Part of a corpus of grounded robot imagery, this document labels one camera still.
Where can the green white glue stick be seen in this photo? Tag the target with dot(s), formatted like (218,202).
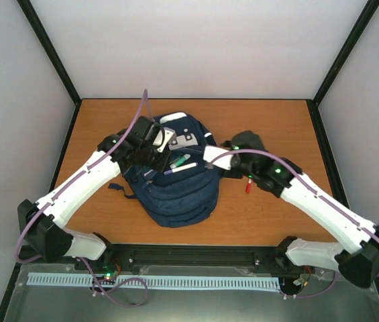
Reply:
(179,161)

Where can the red capped white marker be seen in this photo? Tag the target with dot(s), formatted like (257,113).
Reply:
(248,186)

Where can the navy blue student backpack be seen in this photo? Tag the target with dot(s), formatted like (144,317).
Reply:
(183,198)

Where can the black right frame post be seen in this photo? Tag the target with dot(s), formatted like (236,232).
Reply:
(352,39)

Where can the purple capped white marker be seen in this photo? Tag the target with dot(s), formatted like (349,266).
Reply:
(181,168)

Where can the metal front base plate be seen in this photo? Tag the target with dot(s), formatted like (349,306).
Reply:
(340,302)

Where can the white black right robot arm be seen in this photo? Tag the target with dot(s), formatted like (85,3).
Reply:
(287,181)

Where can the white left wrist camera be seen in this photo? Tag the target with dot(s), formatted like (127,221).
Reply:
(164,136)

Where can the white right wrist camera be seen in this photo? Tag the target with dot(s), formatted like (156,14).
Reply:
(216,156)

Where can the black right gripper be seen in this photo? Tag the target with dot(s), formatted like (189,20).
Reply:
(227,175)

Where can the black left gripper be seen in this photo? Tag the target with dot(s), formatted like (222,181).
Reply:
(161,164)

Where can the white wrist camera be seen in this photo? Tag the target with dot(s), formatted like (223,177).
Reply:
(216,156)
(164,136)

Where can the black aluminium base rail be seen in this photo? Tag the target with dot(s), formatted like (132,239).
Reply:
(286,259)

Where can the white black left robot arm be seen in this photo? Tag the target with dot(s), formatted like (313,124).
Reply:
(43,223)

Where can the black frame post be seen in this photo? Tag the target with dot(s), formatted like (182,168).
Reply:
(45,41)
(352,39)

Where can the light blue slotted cable duct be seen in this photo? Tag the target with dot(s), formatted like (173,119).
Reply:
(267,284)

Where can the black left frame post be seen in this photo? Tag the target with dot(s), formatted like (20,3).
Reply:
(45,41)

